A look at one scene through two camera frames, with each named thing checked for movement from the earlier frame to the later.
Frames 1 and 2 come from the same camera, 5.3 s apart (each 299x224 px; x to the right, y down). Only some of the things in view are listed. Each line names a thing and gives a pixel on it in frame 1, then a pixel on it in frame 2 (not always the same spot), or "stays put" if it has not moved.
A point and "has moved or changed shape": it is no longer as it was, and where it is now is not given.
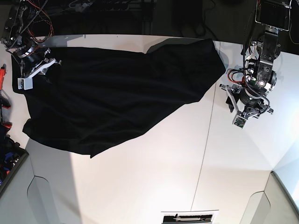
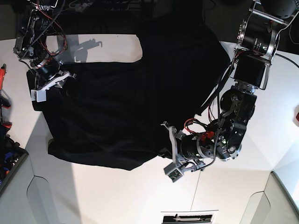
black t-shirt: [94, 99] has moved or changed shape
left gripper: [42, 67] to [56, 80]
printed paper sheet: [191, 217] stays put
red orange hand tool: [3, 101] stays put
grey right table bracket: [275, 205] stays put
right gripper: [247, 112] to [178, 156]
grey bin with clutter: [12, 156] stays put
